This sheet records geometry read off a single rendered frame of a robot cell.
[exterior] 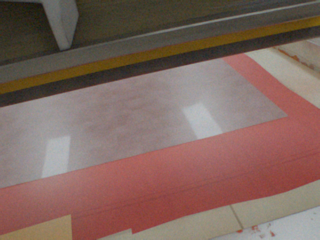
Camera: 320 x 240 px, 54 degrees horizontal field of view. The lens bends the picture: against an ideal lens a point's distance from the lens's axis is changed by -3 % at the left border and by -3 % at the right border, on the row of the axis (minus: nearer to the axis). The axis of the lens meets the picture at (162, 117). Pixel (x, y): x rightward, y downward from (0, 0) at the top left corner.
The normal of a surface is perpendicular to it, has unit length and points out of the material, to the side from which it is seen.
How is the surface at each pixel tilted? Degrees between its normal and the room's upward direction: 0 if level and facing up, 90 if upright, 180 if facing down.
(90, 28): 90
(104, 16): 90
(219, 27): 90
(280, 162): 0
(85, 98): 0
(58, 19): 110
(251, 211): 0
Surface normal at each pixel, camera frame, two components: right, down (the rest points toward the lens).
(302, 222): -0.16, -0.86
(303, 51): -0.97, 0.24
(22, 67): 0.20, 0.45
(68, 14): 0.88, 0.38
